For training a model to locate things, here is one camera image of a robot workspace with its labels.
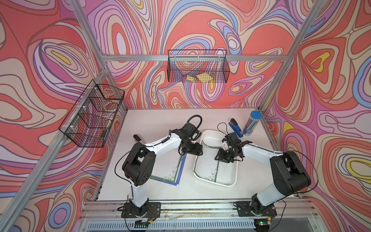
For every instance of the yellow sticky note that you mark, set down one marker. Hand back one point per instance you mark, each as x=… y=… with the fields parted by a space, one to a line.
x=205 y=77

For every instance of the black white marker pen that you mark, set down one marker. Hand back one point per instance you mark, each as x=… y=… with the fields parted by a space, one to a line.
x=137 y=138

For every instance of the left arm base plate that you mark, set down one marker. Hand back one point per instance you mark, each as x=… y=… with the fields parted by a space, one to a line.
x=151 y=210

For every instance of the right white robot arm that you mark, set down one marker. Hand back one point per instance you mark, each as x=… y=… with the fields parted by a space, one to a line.
x=288 y=173

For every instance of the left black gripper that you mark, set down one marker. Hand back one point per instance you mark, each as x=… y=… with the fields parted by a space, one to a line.
x=197 y=150

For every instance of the blue stapler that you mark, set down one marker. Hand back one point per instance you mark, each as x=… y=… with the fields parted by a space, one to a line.
x=235 y=127

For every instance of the blue lidded pen tube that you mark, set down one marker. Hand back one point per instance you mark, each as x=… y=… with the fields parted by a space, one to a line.
x=253 y=120

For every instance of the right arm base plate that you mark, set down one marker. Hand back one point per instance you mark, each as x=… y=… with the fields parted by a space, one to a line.
x=254 y=209

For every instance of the black wire basket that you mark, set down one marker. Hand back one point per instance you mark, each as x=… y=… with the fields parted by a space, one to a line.
x=187 y=69
x=91 y=118

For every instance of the back black wire basket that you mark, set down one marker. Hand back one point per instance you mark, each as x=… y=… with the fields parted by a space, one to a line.
x=187 y=69

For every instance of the left black wire basket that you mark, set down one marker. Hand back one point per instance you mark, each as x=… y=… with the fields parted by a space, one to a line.
x=91 y=118

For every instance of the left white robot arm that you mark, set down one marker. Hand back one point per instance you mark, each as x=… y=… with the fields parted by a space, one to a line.
x=139 y=164

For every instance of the aluminium frame rail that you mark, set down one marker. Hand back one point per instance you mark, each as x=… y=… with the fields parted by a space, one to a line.
x=280 y=58

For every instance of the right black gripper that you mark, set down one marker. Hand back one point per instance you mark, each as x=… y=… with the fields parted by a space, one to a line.
x=221 y=157

